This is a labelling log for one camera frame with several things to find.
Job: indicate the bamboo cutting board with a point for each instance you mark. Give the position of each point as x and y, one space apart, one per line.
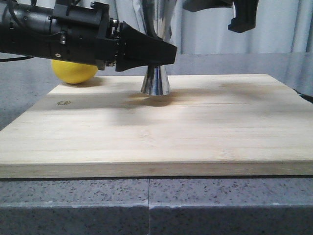
210 125

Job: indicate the grey curtain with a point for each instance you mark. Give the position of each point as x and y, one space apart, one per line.
282 26

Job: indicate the steel double jigger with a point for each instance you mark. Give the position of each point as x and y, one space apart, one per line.
157 16

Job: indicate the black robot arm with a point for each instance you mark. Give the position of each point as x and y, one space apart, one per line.
25 29

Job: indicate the black board handle loop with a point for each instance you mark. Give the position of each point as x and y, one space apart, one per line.
305 97

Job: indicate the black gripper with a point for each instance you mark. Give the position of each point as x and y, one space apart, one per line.
89 36
245 11

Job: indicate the yellow lemon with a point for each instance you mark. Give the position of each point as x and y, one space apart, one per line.
73 73

